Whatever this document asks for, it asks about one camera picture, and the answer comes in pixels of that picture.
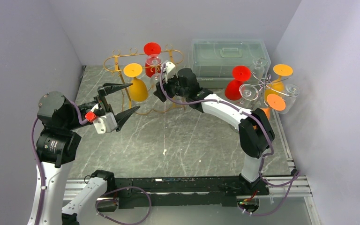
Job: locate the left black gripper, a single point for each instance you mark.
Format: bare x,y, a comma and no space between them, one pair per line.
108,87

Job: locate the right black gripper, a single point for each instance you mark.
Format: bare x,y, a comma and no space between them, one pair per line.
159,93

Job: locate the gold wire glass rack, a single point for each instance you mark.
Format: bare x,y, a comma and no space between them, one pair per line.
118,60

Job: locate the yellow goblet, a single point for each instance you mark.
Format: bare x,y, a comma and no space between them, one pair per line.
277,86
138,90

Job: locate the red goblet back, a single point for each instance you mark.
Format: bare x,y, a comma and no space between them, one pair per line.
152,48

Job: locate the red goblet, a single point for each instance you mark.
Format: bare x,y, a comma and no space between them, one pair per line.
240,75
152,48

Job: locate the tall clear flute glass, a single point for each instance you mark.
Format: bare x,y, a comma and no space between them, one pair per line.
249,96

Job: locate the clear stemless glass front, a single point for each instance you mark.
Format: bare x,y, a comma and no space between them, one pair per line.
258,68

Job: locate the silver wire glass rack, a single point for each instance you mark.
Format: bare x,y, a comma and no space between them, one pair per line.
262,83

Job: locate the orange goblet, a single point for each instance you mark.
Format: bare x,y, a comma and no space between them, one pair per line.
270,102

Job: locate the clear ribbed wine glass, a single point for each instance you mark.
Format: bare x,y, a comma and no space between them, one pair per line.
289,95

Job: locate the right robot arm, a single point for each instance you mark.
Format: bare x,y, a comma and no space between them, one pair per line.
255,132

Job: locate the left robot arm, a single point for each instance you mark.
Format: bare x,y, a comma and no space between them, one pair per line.
55,152

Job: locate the clear plastic storage box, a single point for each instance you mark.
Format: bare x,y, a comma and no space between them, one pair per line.
212,60

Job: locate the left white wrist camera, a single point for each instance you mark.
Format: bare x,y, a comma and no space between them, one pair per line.
105,124

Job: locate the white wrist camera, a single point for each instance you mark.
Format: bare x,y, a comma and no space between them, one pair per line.
168,70
105,124

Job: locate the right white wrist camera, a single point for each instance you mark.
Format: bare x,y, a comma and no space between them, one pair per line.
168,70

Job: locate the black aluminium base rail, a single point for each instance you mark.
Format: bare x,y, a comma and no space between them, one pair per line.
227,191

